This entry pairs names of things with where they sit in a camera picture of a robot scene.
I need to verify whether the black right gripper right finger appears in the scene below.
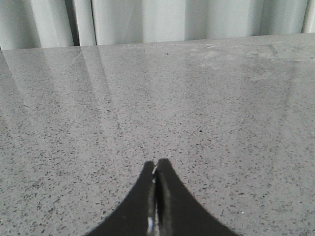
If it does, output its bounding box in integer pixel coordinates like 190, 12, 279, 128
156, 158, 236, 236

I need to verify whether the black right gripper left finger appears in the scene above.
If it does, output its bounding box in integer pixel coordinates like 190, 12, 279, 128
87, 161, 156, 236

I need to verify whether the pale green curtain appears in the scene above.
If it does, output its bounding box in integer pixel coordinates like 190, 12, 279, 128
0, 0, 315, 50

